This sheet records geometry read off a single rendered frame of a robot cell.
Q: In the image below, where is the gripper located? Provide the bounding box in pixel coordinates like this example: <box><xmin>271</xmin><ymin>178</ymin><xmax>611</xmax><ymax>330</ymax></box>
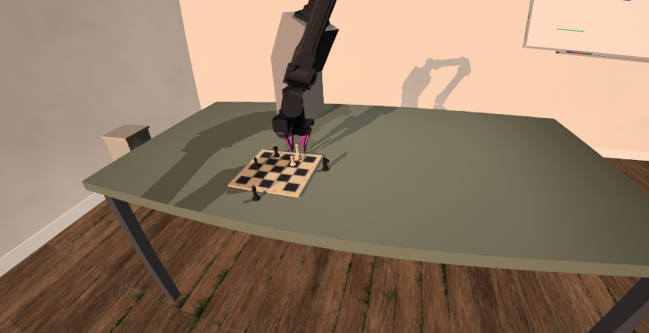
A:
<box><xmin>283</xmin><ymin>119</ymin><xmax>315</xmax><ymax>153</ymax></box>

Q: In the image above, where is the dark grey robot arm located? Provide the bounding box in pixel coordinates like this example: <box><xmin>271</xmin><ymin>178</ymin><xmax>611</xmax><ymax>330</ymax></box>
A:
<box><xmin>272</xmin><ymin>0</ymin><xmax>337</xmax><ymax>139</ymax></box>

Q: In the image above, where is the tan and black chessboard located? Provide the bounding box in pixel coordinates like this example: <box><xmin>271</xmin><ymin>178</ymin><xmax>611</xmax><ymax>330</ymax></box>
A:
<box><xmin>228</xmin><ymin>150</ymin><xmax>322</xmax><ymax>198</ymax></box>

